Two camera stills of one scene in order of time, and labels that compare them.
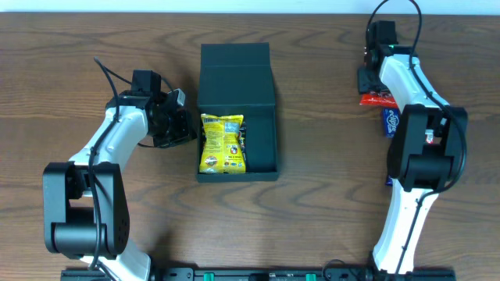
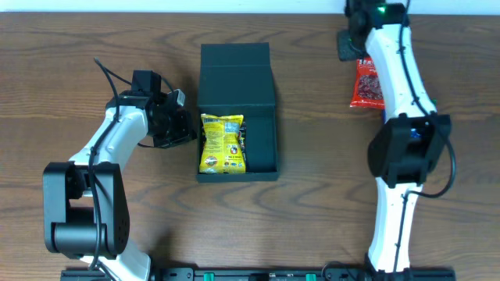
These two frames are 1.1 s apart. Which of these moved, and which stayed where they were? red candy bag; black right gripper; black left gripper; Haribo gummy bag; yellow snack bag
Moved: red candy bag; black right gripper
Stayed: yellow snack bag; Haribo gummy bag; black left gripper
